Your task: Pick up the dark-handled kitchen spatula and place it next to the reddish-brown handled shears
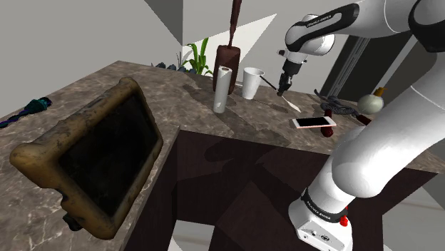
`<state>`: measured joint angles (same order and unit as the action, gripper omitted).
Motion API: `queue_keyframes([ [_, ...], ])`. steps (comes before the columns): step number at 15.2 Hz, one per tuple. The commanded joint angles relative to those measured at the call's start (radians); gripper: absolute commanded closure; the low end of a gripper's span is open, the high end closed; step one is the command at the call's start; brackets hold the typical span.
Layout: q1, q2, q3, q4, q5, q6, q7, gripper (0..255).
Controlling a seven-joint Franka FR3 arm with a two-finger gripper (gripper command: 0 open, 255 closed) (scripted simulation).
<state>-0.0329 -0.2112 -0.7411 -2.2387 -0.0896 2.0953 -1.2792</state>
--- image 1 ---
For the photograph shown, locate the tablet in tan case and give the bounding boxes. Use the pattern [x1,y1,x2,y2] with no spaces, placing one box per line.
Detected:
[9,76,165,241]

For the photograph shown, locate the white paper towel roll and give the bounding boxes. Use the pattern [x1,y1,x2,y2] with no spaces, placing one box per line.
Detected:
[213,66,233,115]

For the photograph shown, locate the teal and purple brush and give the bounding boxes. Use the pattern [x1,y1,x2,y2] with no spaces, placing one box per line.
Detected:
[0,96,53,129]

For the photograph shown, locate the pale green round bottle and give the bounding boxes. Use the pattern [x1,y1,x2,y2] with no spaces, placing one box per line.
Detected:
[357,86,388,116]

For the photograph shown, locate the dark blue lumpy object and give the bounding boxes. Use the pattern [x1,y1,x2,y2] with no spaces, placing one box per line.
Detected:
[150,61,198,75]

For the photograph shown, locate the white smartphone with black screen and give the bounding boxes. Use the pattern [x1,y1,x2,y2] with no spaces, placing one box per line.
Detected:
[290,116,338,130]

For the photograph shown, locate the black jump rope red handles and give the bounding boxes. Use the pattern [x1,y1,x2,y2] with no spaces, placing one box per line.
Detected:
[314,88,373,138]

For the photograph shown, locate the white cup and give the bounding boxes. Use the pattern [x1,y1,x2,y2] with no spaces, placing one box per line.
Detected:
[241,66,266,101]

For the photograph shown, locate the black-handled white-bladed knife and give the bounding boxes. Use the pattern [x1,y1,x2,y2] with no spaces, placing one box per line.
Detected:
[259,75,302,113]

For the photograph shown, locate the green leafy plant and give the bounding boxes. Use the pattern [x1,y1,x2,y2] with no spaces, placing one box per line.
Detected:
[182,36,214,76]

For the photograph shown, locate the dark doorway with grey frame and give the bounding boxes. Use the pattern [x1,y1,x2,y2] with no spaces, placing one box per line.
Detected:
[319,33,419,106]

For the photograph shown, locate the dark brown robot stand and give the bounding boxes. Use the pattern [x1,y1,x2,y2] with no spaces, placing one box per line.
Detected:
[170,129,438,251]

